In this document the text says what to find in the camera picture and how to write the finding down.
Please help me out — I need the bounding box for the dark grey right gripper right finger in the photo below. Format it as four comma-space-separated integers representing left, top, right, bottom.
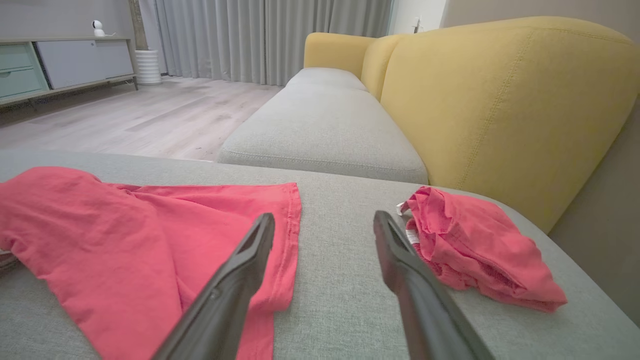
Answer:
373, 210, 497, 360

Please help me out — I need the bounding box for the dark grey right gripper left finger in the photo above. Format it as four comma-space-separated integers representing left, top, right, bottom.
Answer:
152, 212, 276, 360

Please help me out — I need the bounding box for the red mesh shorts white trim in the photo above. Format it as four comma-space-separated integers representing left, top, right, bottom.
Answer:
396, 185, 569, 314

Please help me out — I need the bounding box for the red basketball jersey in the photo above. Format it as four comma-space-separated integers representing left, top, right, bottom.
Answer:
0, 166, 303, 360

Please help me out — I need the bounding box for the large grey sofa seat cushion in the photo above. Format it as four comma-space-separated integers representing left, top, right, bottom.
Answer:
0, 149, 640, 360

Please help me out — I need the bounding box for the medium grey sofa seat cushion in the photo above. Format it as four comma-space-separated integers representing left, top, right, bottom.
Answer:
217, 81, 430, 185

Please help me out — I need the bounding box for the large yellow sofa backrest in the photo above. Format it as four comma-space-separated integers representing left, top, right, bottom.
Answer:
379, 16, 640, 234

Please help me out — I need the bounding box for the medium yellow sofa backrest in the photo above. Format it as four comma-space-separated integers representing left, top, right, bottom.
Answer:
360, 34, 407, 102

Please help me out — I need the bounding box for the white ribbed planter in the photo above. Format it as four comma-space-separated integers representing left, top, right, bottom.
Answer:
134, 48, 163, 86

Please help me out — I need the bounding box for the small grey sofa seat cushion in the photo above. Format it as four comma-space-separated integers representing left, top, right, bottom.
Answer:
285, 67, 369, 94

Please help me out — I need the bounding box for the grey pleated curtain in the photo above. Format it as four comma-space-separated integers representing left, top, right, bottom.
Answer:
138, 0, 397, 87

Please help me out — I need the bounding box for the small yellow sofa backrest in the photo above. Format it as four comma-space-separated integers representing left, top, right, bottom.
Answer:
303, 32, 377, 80

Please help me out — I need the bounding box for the green and grey sideboard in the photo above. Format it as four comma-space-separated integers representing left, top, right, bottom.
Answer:
0, 36, 139, 109

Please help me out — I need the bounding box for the small white security camera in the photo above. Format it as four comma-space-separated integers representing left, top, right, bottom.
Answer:
91, 19, 117, 38

